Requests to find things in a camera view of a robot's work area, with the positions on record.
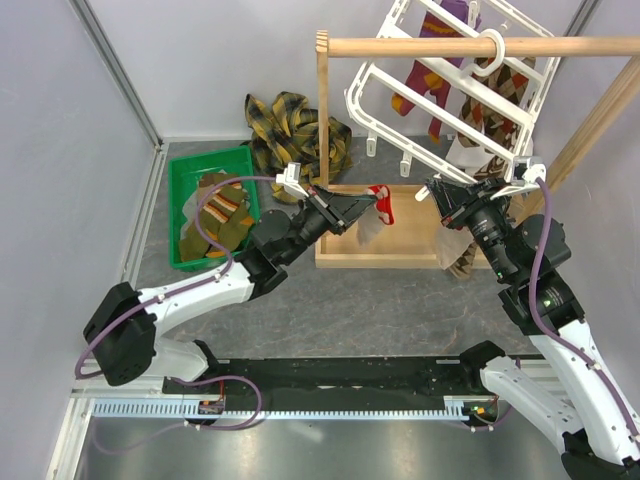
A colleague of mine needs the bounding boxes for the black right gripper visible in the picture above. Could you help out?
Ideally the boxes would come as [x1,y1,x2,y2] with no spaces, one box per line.
[429,175,517,279]

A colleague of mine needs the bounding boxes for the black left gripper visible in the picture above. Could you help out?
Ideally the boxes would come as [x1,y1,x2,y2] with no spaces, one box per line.
[282,183,378,265]

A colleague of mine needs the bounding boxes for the beige red snowman sock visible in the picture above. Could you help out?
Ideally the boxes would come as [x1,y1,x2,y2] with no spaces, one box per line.
[356,184,395,247]

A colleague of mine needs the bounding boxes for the red white snowman sock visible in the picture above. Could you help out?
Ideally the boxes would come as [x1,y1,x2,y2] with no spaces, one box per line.
[434,226,473,270]

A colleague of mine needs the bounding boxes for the beige brown argyle sock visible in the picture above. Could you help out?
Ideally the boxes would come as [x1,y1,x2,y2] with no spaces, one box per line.
[447,242,478,280]

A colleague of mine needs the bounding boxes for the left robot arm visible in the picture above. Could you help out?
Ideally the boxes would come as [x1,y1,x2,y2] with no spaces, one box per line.
[83,185,378,393]

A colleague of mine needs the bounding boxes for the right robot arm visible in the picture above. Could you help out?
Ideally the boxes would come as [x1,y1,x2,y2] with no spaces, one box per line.
[425,178,639,479]

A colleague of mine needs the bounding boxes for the wooden hanger stand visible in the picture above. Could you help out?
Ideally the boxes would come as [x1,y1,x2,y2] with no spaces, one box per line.
[315,30,639,269]

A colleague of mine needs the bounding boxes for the white plastic sock hanger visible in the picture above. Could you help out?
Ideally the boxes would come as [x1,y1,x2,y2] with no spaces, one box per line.
[345,1,560,183]

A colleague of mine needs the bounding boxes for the brown white striped sock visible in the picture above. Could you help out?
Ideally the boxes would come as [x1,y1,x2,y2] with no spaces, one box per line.
[473,156,509,180]

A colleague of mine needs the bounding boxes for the yellow plaid cloth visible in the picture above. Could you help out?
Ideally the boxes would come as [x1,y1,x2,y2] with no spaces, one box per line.
[244,91,353,204]

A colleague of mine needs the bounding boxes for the olive brown patterned sock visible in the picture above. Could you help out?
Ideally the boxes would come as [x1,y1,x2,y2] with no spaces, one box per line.
[178,182,255,262]

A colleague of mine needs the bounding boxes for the maroon orange sock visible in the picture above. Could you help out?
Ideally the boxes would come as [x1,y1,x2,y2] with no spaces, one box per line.
[391,61,451,116]

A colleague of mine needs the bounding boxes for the green plastic bin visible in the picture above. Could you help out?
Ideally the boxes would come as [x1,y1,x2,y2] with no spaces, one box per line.
[168,146,260,272]

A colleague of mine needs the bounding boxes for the purple striped sock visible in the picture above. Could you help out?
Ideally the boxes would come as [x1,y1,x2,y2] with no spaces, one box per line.
[419,0,481,38]

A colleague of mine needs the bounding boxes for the aluminium corner profile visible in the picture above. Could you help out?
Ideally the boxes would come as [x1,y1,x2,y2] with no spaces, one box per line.
[69,0,163,148]

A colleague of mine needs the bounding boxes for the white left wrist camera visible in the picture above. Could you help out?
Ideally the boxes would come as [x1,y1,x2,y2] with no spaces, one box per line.
[275,162,309,200]

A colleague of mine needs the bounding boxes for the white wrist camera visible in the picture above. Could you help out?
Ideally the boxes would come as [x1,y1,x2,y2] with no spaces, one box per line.
[492,156,547,199]
[275,162,309,200]

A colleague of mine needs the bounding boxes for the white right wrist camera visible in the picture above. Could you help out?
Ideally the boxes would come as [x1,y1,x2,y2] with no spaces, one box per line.
[492,156,547,199]

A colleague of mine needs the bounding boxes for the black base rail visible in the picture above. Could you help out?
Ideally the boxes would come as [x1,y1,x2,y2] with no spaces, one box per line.
[164,352,501,416]

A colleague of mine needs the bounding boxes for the white slotted cable duct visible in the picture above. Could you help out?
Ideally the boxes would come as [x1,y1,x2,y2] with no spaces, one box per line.
[92,398,469,421]

